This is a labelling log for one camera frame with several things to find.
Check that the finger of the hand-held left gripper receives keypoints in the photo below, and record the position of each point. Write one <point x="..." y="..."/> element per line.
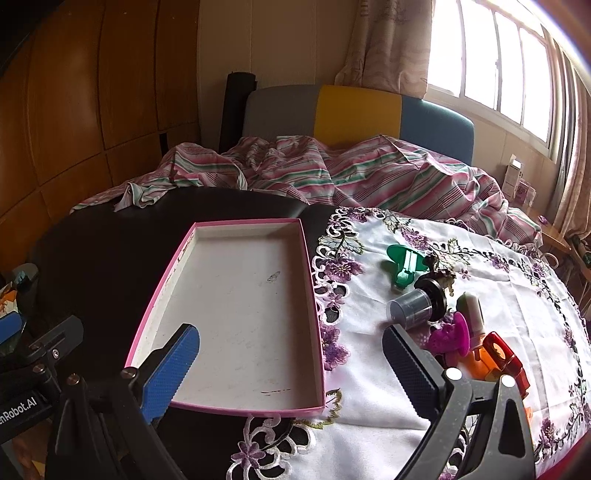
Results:
<point x="55" y="339"/>
<point x="9" y="327"/>

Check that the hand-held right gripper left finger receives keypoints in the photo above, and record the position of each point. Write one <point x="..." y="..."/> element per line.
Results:
<point x="171" y="369"/>

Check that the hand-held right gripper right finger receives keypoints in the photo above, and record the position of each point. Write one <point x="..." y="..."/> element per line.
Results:
<point x="408" y="364"/>

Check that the clear jar with black lid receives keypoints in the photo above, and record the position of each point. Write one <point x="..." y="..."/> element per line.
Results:
<point x="411" y="307"/>

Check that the white and green plug-in device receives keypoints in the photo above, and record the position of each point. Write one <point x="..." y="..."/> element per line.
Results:
<point x="473" y="309"/>

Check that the brown hair clip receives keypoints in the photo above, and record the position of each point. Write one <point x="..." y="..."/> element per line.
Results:
<point x="443" y="274"/>

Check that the pink shallow cardboard box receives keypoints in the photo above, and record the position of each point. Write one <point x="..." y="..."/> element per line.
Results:
<point x="240" y="300"/>

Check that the green plastic punch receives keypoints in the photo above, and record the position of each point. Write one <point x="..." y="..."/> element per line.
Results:
<point x="406" y="265"/>

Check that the red plastic punch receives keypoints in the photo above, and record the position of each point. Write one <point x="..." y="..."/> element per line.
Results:
<point x="510" y="360"/>

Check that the white embroidered floral tablecloth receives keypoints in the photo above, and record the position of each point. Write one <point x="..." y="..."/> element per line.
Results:
<point x="498" y="295"/>

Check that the wooden desk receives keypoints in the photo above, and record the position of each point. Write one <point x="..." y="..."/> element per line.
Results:
<point x="551" y="235"/>

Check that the pink striped blanket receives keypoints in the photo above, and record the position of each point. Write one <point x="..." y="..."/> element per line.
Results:
<point x="369" y="175"/>

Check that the small purple box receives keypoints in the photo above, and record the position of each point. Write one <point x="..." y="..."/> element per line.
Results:
<point x="525" y="194"/>

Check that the white carton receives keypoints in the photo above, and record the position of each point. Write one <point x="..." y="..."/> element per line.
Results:
<point x="512" y="175"/>

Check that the beige patterned curtain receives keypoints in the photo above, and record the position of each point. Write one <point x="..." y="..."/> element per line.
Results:
<point x="392" y="41"/>
<point x="577" y="184"/>

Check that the wooden wardrobe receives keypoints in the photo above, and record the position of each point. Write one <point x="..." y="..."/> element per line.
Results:
<point x="92" y="92"/>

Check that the grey yellow blue headboard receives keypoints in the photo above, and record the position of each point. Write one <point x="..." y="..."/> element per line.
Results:
<point x="355" y="110"/>

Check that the window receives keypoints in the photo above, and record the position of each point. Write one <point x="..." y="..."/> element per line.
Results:
<point x="503" y="60"/>

